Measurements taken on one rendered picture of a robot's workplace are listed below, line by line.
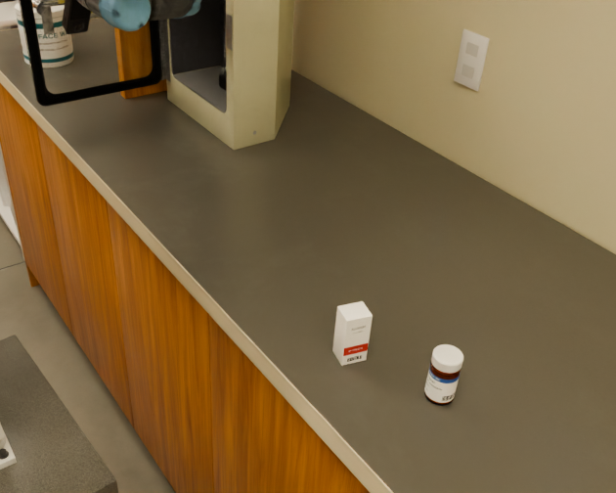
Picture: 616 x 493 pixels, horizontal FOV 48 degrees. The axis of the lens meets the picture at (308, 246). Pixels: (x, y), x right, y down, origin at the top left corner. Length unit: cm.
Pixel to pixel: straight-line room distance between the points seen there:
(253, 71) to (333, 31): 44
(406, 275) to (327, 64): 88
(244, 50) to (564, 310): 81
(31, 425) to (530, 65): 109
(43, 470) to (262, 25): 96
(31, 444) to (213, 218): 56
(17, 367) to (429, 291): 65
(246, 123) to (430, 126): 44
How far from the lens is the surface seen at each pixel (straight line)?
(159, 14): 135
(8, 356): 110
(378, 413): 98
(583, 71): 141
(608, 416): 108
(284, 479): 125
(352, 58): 187
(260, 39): 152
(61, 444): 96
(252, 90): 155
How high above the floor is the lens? 166
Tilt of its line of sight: 35 degrees down
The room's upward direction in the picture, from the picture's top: 4 degrees clockwise
